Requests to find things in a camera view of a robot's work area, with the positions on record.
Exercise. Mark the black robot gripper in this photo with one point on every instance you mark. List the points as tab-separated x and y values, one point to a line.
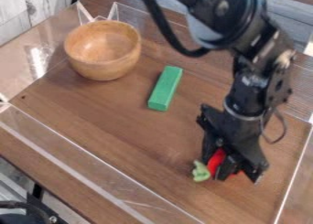
238	137

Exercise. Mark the red plush strawberry toy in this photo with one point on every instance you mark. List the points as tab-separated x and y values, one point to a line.
219	167

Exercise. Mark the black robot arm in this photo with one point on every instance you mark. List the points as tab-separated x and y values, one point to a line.
238	26

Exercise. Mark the green rectangular block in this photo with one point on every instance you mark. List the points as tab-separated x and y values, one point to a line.
164	88

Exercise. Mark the wooden bowl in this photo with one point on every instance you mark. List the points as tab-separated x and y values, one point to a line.
103	49

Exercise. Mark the clear acrylic tray enclosure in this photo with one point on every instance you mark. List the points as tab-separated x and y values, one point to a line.
116	159

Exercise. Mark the black clamp mount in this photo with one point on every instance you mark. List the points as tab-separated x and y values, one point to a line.
43	214

